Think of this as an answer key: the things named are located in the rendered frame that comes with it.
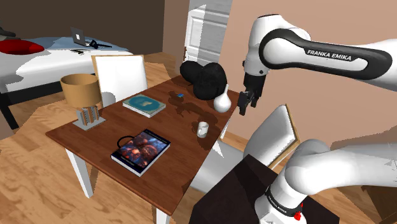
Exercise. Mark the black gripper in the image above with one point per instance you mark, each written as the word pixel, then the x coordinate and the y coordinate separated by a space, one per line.
pixel 254 82

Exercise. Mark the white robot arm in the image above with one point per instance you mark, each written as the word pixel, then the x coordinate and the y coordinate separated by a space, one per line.
pixel 313 173

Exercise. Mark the white vase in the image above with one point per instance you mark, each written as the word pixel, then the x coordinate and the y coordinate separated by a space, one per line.
pixel 222 104

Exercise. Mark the black rounded lumpy object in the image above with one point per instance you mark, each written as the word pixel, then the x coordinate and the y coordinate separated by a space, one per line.
pixel 209 82

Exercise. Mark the white cup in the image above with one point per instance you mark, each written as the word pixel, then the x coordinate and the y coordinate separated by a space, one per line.
pixel 203 129

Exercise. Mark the small blue object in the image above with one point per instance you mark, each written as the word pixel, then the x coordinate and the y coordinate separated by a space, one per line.
pixel 180 95

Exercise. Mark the white panelled door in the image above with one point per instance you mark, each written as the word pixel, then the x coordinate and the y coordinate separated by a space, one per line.
pixel 204 31

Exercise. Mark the brown wooden table white legs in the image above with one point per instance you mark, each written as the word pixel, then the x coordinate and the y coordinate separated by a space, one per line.
pixel 173 155

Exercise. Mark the dark robot stand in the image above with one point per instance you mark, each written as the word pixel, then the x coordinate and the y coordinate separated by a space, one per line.
pixel 229 195

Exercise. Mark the teal book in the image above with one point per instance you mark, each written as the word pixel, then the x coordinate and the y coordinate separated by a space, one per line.
pixel 144 104

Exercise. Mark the dark book with picture cover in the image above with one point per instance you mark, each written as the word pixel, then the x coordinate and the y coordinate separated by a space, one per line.
pixel 141 152

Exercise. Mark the table lamp with tan shade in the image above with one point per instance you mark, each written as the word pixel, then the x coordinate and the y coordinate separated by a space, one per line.
pixel 81 90

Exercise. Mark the bed with white cover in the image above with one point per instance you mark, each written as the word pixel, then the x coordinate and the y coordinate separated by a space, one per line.
pixel 46 66

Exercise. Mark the white chair with wooden frame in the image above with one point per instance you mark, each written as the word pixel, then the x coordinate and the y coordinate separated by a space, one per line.
pixel 121 76
pixel 273 139

